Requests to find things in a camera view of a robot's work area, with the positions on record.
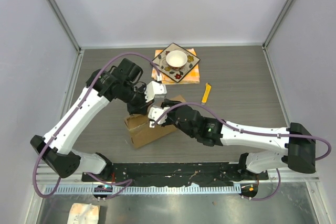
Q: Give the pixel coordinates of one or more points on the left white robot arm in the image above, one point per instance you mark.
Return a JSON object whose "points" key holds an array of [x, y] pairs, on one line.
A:
{"points": [[56, 146]]}

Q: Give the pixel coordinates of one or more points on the white ceramic bowl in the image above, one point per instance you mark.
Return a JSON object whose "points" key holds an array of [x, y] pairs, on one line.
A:
{"points": [[176, 59]]}

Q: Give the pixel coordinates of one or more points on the square floral ceramic plate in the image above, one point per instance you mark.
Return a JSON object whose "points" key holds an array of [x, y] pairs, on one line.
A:
{"points": [[175, 74]]}

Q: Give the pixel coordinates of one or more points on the brown cardboard express box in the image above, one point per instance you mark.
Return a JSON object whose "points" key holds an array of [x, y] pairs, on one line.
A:
{"points": [[140, 132]]}

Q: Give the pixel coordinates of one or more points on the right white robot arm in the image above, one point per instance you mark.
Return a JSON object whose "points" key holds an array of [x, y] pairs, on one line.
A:
{"points": [[280, 147]]}

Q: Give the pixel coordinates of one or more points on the white orange paper packet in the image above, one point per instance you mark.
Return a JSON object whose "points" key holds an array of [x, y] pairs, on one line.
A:
{"points": [[83, 214]]}

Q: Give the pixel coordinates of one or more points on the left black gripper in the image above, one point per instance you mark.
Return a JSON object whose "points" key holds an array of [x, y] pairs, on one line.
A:
{"points": [[140, 109]]}

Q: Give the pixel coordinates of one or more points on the aluminium frame rail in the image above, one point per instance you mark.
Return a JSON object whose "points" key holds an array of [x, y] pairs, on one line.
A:
{"points": [[289, 176]]}

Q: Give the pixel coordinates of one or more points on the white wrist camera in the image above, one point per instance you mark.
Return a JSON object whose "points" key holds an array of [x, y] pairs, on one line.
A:
{"points": [[153, 115], [154, 90]]}

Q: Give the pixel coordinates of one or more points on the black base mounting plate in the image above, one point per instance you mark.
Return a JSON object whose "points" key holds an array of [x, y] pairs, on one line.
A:
{"points": [[206, 174]]}

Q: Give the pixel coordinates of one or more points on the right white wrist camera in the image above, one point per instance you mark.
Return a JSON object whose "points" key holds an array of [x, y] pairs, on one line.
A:
{"points": [[153, 115]]}

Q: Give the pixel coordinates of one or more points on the white slotted cable duct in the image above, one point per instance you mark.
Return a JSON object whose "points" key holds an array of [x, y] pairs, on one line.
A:
{"points": [[100, 189]]}

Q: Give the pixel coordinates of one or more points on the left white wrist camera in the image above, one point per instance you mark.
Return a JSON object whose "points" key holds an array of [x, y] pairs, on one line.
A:
{"points": [[154, 90]]}

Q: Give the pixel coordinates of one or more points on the orange checkered folded cloth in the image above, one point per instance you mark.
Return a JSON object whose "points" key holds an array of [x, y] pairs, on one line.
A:
{"points": [[191, 78]]}

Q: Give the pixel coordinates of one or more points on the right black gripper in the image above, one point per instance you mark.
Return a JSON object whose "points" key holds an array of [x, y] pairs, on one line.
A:
{"points": [[167, 120]]}

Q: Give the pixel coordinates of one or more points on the yellow utility knife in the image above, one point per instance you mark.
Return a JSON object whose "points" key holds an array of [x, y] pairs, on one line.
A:
{"points": [[205, 96]]}

